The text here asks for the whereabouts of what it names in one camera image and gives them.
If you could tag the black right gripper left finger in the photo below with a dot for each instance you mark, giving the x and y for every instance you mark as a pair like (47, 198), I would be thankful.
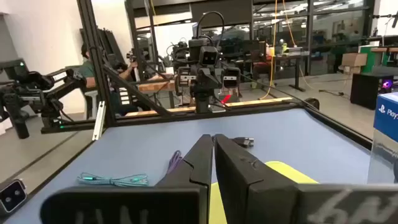
(186, 199)

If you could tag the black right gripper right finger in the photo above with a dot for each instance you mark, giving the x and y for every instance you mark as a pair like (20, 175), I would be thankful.
(248, 193)

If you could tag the black neighbouring robot arm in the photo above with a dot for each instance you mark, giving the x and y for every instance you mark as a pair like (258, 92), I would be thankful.
(34, 90)

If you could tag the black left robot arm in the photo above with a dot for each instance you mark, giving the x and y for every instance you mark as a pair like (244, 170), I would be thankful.
(202, 104)

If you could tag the translucent yellow plastic tray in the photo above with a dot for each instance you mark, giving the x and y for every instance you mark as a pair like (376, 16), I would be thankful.
(289, 172)

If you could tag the wooden table board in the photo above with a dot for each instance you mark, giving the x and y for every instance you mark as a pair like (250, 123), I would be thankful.
(264, 102)

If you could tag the person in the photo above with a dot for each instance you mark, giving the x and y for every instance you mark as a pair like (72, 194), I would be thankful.
(88, 71)

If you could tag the cardboard box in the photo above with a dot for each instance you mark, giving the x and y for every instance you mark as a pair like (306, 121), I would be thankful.
(354, 60)

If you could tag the blue PlayStation box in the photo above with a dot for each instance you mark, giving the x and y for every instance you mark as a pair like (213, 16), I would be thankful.
(387, 116)

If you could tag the black box with purple light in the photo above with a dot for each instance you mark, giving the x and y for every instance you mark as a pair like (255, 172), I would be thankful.
(370, 90)

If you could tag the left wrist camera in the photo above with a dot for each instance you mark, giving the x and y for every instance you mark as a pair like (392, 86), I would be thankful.
(208, 56)

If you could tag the white metal bracket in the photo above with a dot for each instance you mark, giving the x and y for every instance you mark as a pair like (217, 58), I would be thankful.
(99, 121)

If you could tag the black aluminium table frame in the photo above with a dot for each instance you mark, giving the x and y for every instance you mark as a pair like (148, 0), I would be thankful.
(93, 62)

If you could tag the grey table-level camera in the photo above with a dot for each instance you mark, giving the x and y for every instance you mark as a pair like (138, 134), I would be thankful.
(12, 196)

